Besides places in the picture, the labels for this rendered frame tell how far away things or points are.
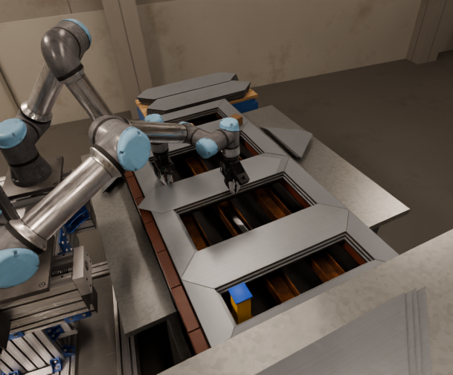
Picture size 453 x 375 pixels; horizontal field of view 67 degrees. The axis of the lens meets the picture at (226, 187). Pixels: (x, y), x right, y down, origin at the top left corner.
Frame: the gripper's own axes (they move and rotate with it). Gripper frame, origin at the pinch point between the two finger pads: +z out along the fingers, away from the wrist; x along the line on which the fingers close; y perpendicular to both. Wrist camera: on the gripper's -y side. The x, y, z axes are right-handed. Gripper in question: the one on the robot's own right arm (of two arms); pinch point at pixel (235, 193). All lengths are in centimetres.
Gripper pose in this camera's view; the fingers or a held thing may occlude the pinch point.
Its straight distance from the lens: 153.7
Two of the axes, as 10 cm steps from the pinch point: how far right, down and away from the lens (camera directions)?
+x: -9.0, 3.1, -2.9
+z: 0.6, 7.7, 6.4
